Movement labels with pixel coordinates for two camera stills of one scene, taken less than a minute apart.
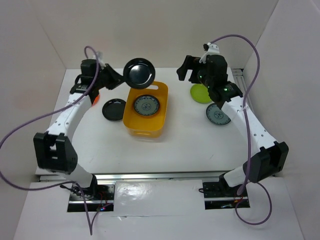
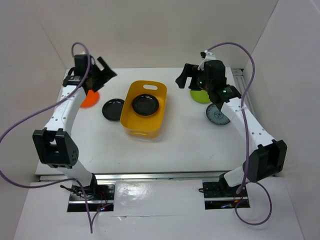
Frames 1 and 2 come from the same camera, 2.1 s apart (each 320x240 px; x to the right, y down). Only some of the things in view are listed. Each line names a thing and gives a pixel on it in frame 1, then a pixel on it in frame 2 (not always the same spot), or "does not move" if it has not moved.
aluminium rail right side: x=237 y=74 does not move
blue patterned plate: x=216 y=115 does not move
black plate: x=112 y=110 does not move
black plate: x=139 y=73 → x=145 y=104
